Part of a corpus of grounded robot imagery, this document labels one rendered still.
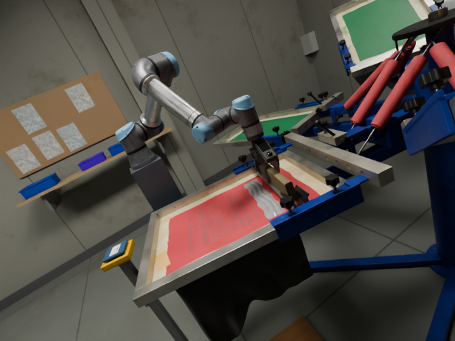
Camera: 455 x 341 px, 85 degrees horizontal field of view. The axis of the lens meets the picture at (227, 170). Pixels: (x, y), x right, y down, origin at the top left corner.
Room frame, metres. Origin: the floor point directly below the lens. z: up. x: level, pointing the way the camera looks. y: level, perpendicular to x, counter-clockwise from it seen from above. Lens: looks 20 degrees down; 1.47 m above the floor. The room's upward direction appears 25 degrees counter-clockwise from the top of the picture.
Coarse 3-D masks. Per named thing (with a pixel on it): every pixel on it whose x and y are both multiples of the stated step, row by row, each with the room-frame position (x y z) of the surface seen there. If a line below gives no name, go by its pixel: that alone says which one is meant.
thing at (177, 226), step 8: (280, 168) 1.11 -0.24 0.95; (288, 176) 1.00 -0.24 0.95; (240, 184) 1.14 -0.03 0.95; (264, 184) 1.03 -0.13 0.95; (224, 192) 1.13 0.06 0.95; (232, 192) 1.09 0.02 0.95; (248, 192) 1.02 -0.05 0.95; (208, 200) 1.13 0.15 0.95; (216, 200) 1.09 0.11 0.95; (192, 208) 1.12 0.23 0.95; (176, 216) 1.12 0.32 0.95; (184, 216) 1.08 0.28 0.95; (176, 224) 1.03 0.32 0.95; (184, 224) 1.00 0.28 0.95; (176, 232) 0.96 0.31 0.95; (184, 232) 0.93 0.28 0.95
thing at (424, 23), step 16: (432, 16) 0.98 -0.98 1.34; (448, 16) 0.92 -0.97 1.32; (400, 32) 1.05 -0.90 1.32; (416, 32) 0.93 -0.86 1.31; (432, 32) 0.98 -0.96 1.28; (448, 32) 0.94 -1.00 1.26; (432, 64) 0.99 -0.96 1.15; (416, 80) 1.02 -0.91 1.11; (416, 96) 1.04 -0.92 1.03; (448, 144) 0.92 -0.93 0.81; (432, 160) 0.99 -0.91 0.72; (448, 160) 0.93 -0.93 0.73; (432, 176) 1.00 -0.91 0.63; (448, 176) 0.93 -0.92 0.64; (432, 192) 1.01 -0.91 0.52; (448, 192) 0.94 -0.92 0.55; (432, 208) 1.03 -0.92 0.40; (448, 208) 0.94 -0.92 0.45; (448, 224) 0.95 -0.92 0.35; (448, 240) 0.95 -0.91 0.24; (448, 256) 0.96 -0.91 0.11
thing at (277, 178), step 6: (264, 162) 1.01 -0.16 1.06; (270, 168) 0.92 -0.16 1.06; (270, 174) 0.89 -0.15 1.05; (276, 174) 0.86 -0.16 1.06; (270, 180) 0.94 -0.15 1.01; (276, 180) 0.83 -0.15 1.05; (282, 180) 0.79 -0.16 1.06; (288, 180) 0.77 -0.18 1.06; (276, 186) 0.87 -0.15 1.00; (282, 186) 0.78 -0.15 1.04; (288, 186) 0.76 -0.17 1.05; (282, 192) 0.81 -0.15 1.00; (288, 192) 0.75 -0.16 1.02; (294, 192) 0.76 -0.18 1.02; (294, 198) 0.76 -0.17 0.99
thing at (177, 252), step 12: (312, 192) 0.80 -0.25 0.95; (300, 204) 0.76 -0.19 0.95; (264, 216) 0.79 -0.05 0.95; (276, 216) 0.76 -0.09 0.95; (240, 228) 0.78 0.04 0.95; (252, 228) 0.75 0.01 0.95; (180, 240) 0.89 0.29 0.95; (216, 240) 0.78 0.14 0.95; (228, 240) 0.75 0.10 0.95; (168, 252) 0.84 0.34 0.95; (180, 252) 0.80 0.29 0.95; (192, 252) 0.77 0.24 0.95; (204, 252) 0.74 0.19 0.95; (180, 264) 0.74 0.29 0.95
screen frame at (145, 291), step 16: (288, 160) 1.14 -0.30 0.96; (304, 160) 1.01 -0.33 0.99; (240, 176) 1.19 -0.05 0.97; (320, 176) 0.83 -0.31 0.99; (208, 192) 1.18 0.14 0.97; (160, 208) 1.20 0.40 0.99; (176, 208) 1.18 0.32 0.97; (240, 240) 0.67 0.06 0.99; (256, 240) 0.64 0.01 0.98; (272, 240) 0.65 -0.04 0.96; (144, 256) 0.83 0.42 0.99; (208, 256) 0.66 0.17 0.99; (224, 256) 0.64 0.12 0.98; (240, 256) 0.64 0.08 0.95; (144, 272) 0.73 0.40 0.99; (176, 272) 0.66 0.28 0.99; (192, 272) 0.63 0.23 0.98; (208, 272) 0.64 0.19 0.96; (144, 288) 0.65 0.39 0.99; (160, 288) 0.63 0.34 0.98; (176, 288) 0.63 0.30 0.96; (144, 304) 0.62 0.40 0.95
